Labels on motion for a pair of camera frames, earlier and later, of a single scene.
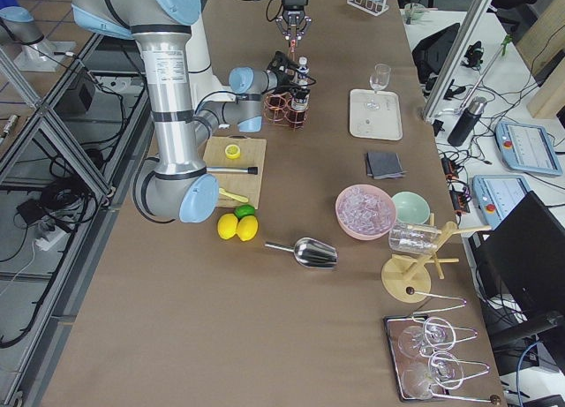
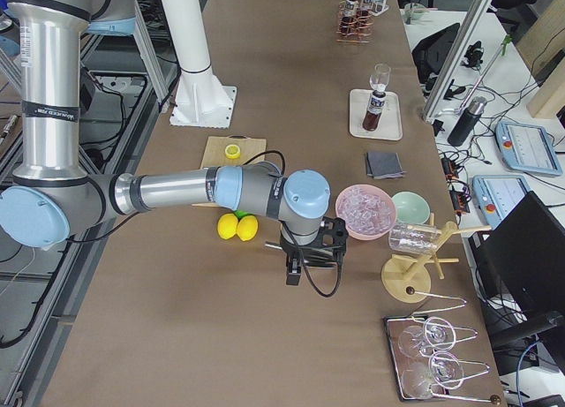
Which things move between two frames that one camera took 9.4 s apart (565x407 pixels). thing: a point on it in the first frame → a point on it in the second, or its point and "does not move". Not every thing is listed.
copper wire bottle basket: [289, 108] → [355, 26]
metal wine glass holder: [414, 340] does not move
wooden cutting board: [237, 151] does not move
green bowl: [410, 207] does not move
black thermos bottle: [465, 121] does not move
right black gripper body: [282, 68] → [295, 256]
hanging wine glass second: [443, 369] does not move
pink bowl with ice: [365, 212] does not move
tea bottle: [300, 104] → [349, 21]
